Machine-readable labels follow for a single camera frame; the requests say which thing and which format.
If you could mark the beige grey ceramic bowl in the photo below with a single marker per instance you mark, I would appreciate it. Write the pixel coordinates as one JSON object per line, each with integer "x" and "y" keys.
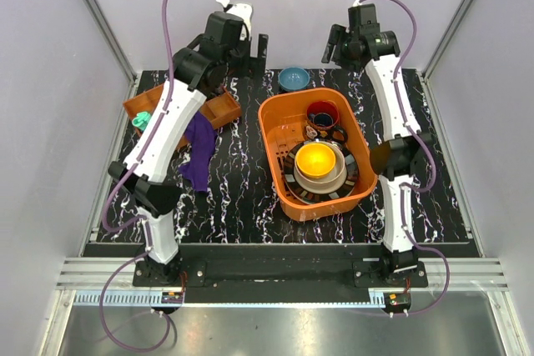
{"x": 327, "y": 183}

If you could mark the orange compartment organizer tray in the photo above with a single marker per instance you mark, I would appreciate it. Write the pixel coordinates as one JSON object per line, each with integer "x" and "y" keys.
{"x": 221, "y": 110}

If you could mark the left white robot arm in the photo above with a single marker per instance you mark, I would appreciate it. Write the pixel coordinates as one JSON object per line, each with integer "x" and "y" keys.
{"x": 195, "y": 72}

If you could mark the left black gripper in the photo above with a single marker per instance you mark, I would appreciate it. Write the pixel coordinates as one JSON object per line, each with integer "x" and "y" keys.
{"x": 252, "y": 67}

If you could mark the dark blue small cup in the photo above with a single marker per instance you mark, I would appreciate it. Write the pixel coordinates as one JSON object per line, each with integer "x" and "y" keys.
{"x": 322, "y": 120}

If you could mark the yellow orange small bowl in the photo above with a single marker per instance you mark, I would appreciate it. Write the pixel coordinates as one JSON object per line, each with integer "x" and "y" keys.
{"x": 315, "y": 160}

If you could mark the mint green sock bundle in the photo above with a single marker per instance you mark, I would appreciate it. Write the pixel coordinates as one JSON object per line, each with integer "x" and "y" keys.
{"x": 141, "y": 120}

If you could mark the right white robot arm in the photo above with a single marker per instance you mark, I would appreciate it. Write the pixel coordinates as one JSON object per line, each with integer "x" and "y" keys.
{"x": 394, "y": 160}

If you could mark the purple cloth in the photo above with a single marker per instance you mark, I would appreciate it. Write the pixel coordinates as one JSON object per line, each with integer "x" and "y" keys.
{"x": 202, "y": 138}

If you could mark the black skull mug red inside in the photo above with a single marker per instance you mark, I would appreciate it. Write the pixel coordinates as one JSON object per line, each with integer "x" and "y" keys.
{"x": 337, "y": 133}

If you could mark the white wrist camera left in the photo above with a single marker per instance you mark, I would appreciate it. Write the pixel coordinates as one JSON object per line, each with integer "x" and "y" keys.
{"x": 244, "y": 11}

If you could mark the aluminium frame rail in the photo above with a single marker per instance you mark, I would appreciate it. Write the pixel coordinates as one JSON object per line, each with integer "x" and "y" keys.
{"x": 110, "y": 38}

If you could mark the orange plastic dish bin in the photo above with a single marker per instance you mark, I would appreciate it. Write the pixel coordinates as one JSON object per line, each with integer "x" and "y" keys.
{"x": 282, "y": 119}

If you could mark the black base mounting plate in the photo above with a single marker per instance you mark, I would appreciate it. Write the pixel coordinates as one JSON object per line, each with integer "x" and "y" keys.
{"x": 283, "y": 273}

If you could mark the black striped cream plate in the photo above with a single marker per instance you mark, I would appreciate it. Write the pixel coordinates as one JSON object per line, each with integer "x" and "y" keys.
{"x": 341, "y": 190}

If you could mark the teal blue ceramic bowl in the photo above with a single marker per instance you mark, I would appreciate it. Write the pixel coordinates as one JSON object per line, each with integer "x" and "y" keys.
{"x": 293, "y": 79}

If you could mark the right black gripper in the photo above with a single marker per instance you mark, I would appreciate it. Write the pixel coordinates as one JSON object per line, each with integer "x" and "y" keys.
{"x": 335, "y": 38}

